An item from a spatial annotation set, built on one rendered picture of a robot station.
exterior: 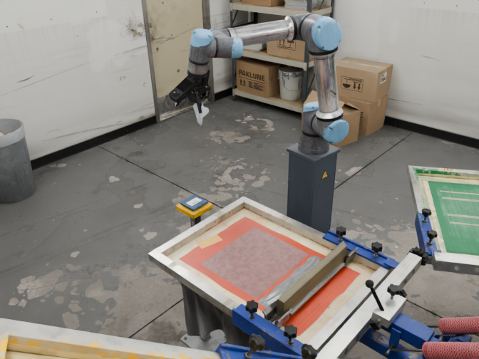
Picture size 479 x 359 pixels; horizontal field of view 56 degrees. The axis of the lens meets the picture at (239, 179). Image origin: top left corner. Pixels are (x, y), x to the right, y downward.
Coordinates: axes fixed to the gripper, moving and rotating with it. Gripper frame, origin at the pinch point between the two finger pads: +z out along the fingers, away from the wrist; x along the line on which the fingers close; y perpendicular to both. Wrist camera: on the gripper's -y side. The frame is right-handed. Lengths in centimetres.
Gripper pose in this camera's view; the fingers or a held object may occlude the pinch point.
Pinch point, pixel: (186, 117)
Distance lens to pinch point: 183.0
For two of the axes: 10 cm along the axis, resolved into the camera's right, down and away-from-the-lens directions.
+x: -7.1, -5.6, 4.2
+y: 6.8, -3.8, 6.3
